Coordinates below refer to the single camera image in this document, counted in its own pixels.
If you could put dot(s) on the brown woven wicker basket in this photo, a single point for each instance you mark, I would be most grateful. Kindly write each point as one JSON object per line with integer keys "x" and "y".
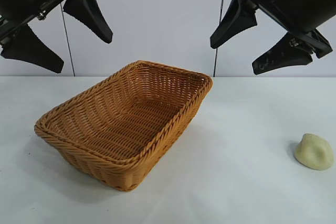
{"x": 123, "y": 119}

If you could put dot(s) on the pale yellow egg yolk pastry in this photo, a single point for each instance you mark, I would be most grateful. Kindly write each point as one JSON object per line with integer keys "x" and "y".
{"x": 313, "y": 153}

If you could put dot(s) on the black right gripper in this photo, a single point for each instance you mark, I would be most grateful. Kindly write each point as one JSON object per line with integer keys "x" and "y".
{"x": 302, "y": 1}

